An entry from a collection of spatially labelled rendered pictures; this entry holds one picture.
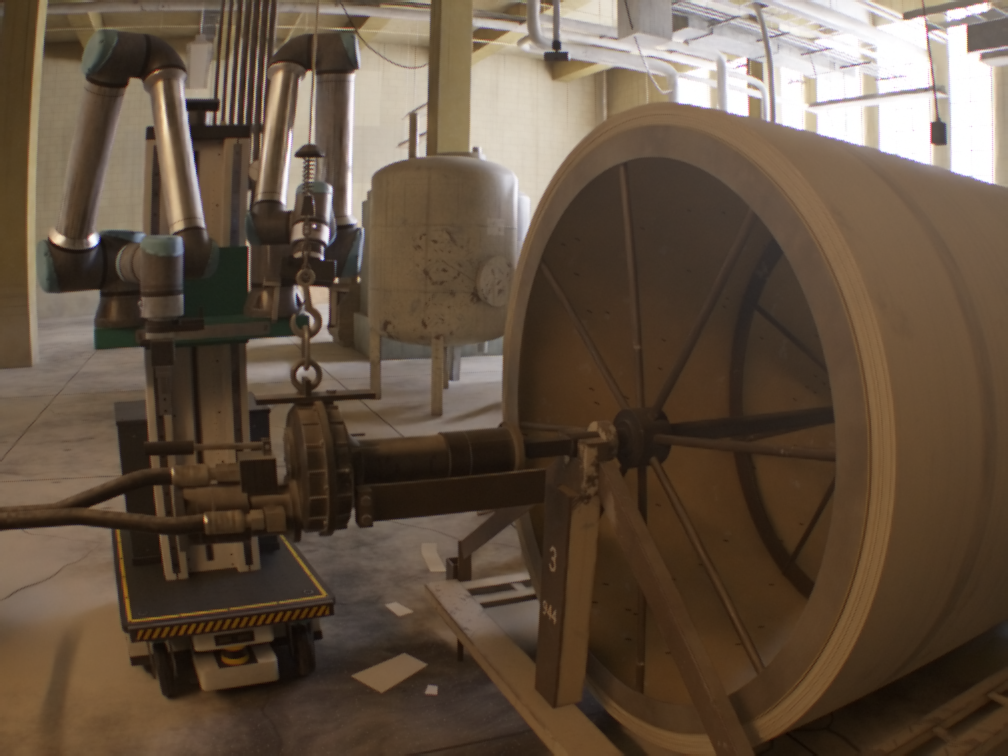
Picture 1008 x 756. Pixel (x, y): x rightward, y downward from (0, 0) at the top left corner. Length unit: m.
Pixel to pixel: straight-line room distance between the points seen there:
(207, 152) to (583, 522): 1.57
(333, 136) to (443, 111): 8.61
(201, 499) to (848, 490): 1.26
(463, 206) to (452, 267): 0.51
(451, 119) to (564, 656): 9.37
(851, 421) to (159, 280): 1.32
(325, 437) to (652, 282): 1.56
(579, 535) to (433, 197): 4.63
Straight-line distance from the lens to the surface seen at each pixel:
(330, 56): 2.18
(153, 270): 1.52
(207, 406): 2.47
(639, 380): 1.93
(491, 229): 6.33
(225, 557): 2.63
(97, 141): 1.96
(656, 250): 2.66
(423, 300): 6.22
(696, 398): 3.04
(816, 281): 1.42
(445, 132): 10.72
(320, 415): 1.54
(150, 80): 1.92
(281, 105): 2.11
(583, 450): 1.79
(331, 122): 2.18
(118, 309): 2.16
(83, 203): 2.02
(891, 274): 1.44
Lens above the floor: 1.38
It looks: 11 degrees down
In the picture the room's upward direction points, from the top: 1 degrees clockwise
